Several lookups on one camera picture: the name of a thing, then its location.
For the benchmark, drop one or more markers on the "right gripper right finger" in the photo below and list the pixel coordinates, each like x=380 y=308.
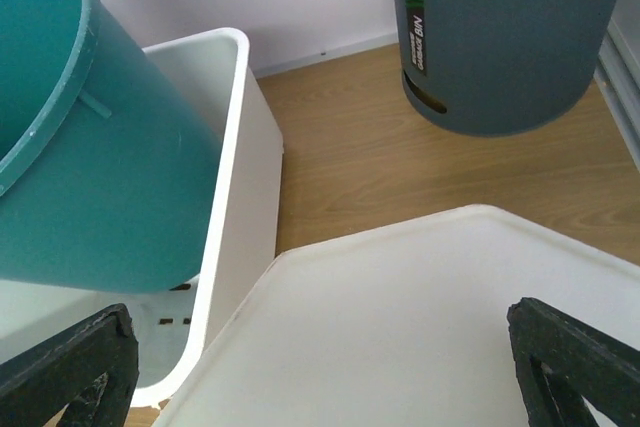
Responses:
x=564 y=366

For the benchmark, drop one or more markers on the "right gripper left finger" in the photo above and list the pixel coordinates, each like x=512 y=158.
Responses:
x=87 y=373

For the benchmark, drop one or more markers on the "white rectangular tub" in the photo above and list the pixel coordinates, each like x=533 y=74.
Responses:
x=175 y=327

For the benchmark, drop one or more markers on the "white faceted bin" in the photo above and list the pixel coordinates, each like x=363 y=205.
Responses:
x=403 y=325

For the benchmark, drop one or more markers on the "dark grey round bin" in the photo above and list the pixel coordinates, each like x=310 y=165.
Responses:
x=498 y=67

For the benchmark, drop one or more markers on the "teal round bin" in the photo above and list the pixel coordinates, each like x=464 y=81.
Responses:
x=107 y=172

